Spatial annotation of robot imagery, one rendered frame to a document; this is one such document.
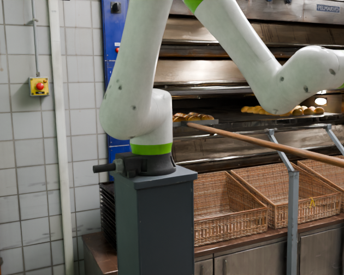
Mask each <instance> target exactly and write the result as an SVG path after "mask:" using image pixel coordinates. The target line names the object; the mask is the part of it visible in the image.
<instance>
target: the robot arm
mask: <svg viewBox="0 0 344 275"><path fill-rule="evenodd" d="M182 1H183V2H184V4H185V5H186V6H187V7H188V8H189V10H190V11H191V12H192V13H193V14H194V15H195V17H196V18H197V19H198V20H199V21H200V22H201V23H202V24H203V25H204V27H205V28H206V29H207V30H208V31H209V32H210V33H211V34H212V35H213V36H214V38H215V39H216V40H217V41H218V42H219V43H220V45H221V46H222V47H223V48H224V49H225V51H226V52H227V54H228V55H229V56H230V58H231V59H232V60H233V62H234V63H235V64H236V66H237V67H238V68H239V70H240V71H241V73H242V75H243V76H244V78H245V79H246V81H247V82H248V84H249V86H250V88H251V89H252V91H253V93H254V95H255V96H256V98H257V100H258V101H259V103H260V105H261V107H262V108H263V109H264V110H265V111H267V112H268V113H271V114H274V115H282V114H286V113H288V112H290V111H292V110H293V109H294V108H295V107H296V106H297V105H299V104H300V103H301V102H303V101H304V100H306V99H307V98H309V97H311V96H313V95H315V94H317V93H319V92H321V91H324V90H327V89H342V88H344V50H330V49H326V48H323V47H321V46H307V47H303V48H302V49H300V50H298V51H297V52H296V53H295V54H294V55H293V56H292V57H291V58H290V59H289V60H288V61H287V62H286V63H285V64H284V65H283V66H281V65H280V64H279V62H278V61H277V60H276V59H275V57H274V55H273V54H272V53H271V52H270V51H269V49H268V48H267V47H266V45H265V44H264V43H263V42H262V40H261V38H260V37H259V36H258V34H257V33H256V32H255V30H254V29H253V27H252V26H251V25H250V23H249V22H248V20H247V18H246V17H245V15H244V14H243V12H242V11H241V9H240V8H239V6H238V4H237V3H236V1H235V0H182ZM172 3H173V0H129V5H128V10H127V16H126V21H125V24H124V30H123V35H122V39H121V43H120V47H119V50H118V54H117V58H116V62H115V65H114V69H113V71H112V75H111V78H110V81H109V84H108V87H107V90H106V93H105V96H104V98H103V101H102V104H101V106H100V109H99V121H100V124H101V126H102V128H103V129H104V131H105V132H106V133H107V134H108V135H110V136H111V137H113V138H115V139H119V140H130V145H131V149H132V151H131V152H125V153H116V154H115V160H113V162H112V163H110V164H102V165H94V166H93V173H94V174H95V173H99V172H107V171H114V173H116V174H120V175H122V176H124V177H128V178H132V177H136V176H163V175H168V174H172V173H174V172H175V171H176V165H175V163H174V161H173V158H172V155H171V147H172V144H173V119H172V100H171V95H170V93H169V92H167V91H164V90H161V89H155V88H153V82H154V78H155V72H156V66H157V61H158V55H159V51H160V47H161V43H162V38H163V34H164V30H165V26H166V23H167V19H168V16H169V12H170V8H171V5H172Z"/></svg>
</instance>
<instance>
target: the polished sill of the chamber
mask: <svg viewBox="0 0 344 275"><path fill-rule="evenodd" d="M341 119H344V114H336V115H321V116H306V117H291V118H277V119H261V120H253V121H238V122H223V123H213V124H200V125H203V126H207V127H211V128H215V129H232V128H246V127H259V126H266V125H280V124H293V123H306V122H320V121H333V120H341ZM192 131H203V130H199V129H195V128H191V127H184V126H173V133H185V132H192Z"/></svg>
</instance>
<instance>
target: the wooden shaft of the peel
mask: <svg viewBox="0 0 344 275"><path fill-rule="evenodd" d="M187 126H188V127H191V128H195V129H199V130H203V131H206V132H209V133H213V134H217V135H221V136H225V137H228V138H232V139H236V140H240V141H244V142H248V143H251V144H254V145H258V146H262V147H266V148H270V149H273V150H277V151H281V152H285V153H289V154H293V155H295V156H300V157H303V158H307V159H311V160H315V161H318V162H322V163H326V164H330V165H333V166H338V167H341V168H344V159H340V158H335V157H331V156H326V155H323V154H319V153H315V152H310V151H306V150H302V149H299V148H294V147H290V146H286V145H282V144H277V143H274V142H270V141H265V140H261V139H256V138H253V137H249V136H244V135H240V134H236V133H231V132H228V131H224V130H220V129H215V128H211V127H207V126H203V125H199V124H195V123H191V122H188V123H187Z"/></svg>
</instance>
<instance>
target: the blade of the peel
mask: <svg viewBox="0 0 344 275"><path fill-rule="evenodd" d="M189 122H191V123H195V124H213V123H218V119H210V120H201V121H189ZM173 126H181V122H173Z"/></svg>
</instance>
